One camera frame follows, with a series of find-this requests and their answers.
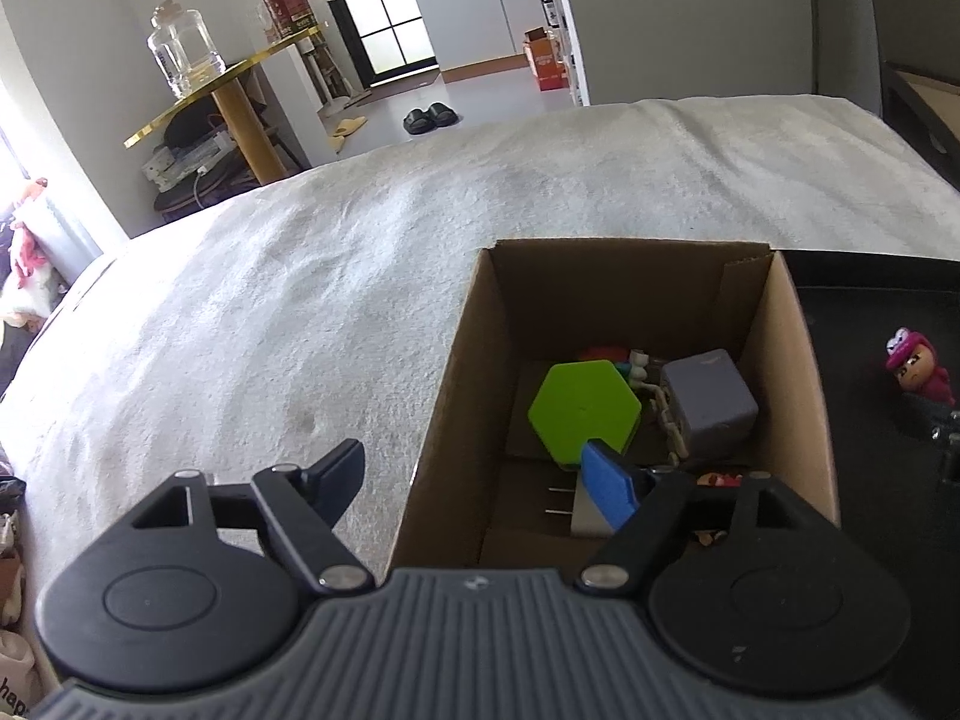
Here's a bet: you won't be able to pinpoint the brown-haired girl figurine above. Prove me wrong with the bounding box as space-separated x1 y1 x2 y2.
697 472 743 548

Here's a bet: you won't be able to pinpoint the white power adapter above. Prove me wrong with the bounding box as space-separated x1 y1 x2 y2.
544 470 613 539

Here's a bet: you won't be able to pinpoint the black tray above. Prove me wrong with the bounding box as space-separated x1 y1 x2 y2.
786 250 958 718

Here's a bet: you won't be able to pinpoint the pink hooded figurine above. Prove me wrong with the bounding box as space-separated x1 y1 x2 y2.
885 327 955 406

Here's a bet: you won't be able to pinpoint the grey cube rabbit toy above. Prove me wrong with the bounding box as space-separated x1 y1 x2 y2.
626 348 758 465

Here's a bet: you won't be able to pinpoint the green hexagonal container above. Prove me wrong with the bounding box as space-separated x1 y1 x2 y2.
527 359 643 468

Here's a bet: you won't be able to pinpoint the brown cardboard box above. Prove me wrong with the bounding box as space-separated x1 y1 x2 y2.
391 239 839 574

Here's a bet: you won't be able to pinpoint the white blanket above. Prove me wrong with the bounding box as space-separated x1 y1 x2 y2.
0 92 960 691

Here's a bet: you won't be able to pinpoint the gold round side table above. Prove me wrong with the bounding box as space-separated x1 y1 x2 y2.
124 26 320 185

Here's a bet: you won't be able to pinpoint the yellow slippers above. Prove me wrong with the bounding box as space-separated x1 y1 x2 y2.
327 115 368 154

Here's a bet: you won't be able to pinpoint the black slippers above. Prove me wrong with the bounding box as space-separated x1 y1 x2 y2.
402 103 460 137

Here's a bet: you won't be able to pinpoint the orange cardboard box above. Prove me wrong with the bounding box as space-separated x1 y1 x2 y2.
524 28 569 91

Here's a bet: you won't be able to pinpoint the clear glass jar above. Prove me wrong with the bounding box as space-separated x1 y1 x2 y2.
146 0 226 99

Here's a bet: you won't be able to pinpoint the red tin can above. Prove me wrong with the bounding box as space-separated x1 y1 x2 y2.
262 0 317 37

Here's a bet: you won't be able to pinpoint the white kitchen cabinet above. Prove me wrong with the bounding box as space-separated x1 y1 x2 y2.
416 0 545 83

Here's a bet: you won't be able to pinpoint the black bed frame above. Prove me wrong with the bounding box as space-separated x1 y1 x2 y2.
882 62 958 188

